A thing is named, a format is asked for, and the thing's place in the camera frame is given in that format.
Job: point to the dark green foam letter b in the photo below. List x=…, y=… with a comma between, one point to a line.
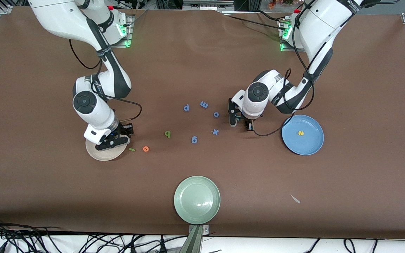
x=168, y=134

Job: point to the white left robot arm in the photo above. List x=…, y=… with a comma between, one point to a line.
x=258, y=93

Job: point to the orange foam letter o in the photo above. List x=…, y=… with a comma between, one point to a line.
x=143, y=149

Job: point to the blue foam letter x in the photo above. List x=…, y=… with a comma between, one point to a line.
x=215, y=132

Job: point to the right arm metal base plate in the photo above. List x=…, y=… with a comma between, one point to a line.
x=129, y=33

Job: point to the grey metal frame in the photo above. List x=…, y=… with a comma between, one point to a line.
x=207, y=4

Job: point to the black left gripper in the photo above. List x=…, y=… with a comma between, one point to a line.
x=248, y=123

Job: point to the blue foam letter m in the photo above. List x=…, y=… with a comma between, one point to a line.
x=204, y=104

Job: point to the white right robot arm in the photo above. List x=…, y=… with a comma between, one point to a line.
x=90, y=105

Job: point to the white tape scrap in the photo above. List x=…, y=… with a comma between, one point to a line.
x=295, y=199

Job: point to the beige round plate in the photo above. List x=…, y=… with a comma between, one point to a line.
x=105, y=155

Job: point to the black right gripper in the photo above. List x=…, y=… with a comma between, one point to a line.
x=126, y=129

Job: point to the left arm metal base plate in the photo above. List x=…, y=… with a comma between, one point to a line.
x=287, y=47

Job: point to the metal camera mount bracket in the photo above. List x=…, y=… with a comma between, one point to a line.
x=195, y=240

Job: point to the blue foam letter p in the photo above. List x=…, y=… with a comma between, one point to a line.
x=186, y=107

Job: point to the brown table cover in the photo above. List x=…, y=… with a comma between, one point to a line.
x=202, y=70

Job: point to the orange background object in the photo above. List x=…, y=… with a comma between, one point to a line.
x=276, y=2

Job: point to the pale green round plate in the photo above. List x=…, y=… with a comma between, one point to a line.
x=197, y=199

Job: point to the blue round plate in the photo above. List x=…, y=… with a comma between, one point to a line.
x=308, y=144

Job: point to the blue foam letter g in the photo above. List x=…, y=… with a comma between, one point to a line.
x=194, y=140

